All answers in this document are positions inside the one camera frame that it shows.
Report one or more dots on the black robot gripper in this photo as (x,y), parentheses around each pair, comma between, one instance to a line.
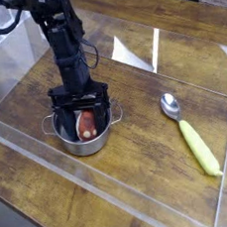
(78,91)

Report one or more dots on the red toy mushroom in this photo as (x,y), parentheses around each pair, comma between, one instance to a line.
(86,126)

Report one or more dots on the small silver pot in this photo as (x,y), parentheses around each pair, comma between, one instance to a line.
(78,148)

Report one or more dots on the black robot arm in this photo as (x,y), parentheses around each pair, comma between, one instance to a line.
(60,25)

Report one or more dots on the clear acrylic barrier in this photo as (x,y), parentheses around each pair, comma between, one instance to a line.
(146,175)

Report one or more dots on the spoon with yellow handle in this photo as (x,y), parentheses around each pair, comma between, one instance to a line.
(200,150)

